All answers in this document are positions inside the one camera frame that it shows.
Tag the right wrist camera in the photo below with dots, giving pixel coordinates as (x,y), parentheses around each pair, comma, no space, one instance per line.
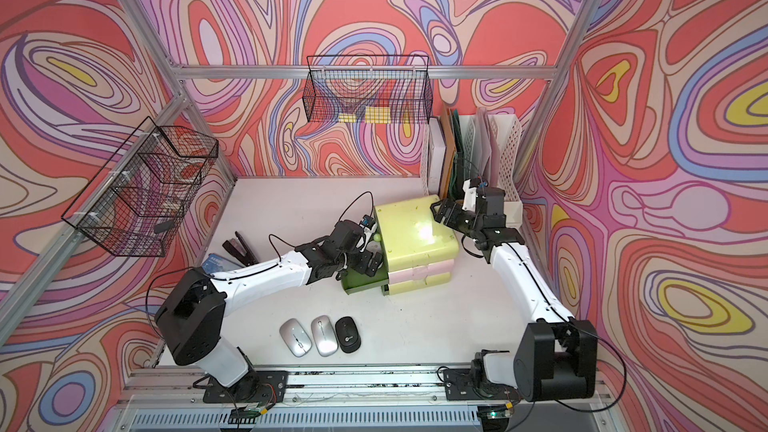
(470,189)

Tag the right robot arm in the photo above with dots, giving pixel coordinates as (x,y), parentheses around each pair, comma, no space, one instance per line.
(556,358)

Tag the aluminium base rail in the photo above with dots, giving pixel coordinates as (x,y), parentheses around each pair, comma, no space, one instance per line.
(422,397)

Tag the silver computer mouse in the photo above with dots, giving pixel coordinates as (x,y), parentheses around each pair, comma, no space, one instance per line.
(295,338)
(324,336)

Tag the back black wire basket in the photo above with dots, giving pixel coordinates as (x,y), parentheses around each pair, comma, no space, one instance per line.
(339,87)

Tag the green drawer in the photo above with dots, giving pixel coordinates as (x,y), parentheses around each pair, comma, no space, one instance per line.
(355,282)

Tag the white file organizer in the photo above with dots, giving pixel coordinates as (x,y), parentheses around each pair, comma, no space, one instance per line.
(491,143)

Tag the black stapler tool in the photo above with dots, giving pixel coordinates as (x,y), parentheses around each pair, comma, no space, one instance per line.
(239,250)

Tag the brown folder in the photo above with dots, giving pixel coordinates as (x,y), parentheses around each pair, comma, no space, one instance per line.
(445,122)

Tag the black computer mouse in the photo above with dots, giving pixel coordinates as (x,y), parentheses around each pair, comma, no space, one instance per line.
(348,335)

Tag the green folder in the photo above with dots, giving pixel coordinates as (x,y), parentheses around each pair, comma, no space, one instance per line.
(459,167)

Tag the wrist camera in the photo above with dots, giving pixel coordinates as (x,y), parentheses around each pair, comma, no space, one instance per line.
(470,189)
(369,225)

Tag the green drawer cabinet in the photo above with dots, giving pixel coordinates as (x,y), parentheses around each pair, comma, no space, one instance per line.
(419,252)

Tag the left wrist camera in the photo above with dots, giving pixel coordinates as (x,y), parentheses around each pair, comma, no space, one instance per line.
(369,225)

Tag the left black wire basket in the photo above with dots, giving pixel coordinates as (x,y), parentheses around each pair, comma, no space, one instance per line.
(137,201)

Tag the yellow sticky note pad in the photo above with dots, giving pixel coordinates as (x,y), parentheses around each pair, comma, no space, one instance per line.
(377,115)

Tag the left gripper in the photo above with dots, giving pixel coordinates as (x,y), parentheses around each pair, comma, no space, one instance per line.
(365,267)

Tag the blue card pack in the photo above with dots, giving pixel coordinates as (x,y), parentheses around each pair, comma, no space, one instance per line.
(215,263)

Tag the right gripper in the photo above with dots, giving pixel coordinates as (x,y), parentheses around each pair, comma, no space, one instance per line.
(445,204)

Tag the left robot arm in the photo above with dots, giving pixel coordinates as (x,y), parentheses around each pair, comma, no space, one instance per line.
(191,317)

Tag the black wire basket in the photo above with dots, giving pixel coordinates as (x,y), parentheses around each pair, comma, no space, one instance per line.
(137,201)
(339,87)

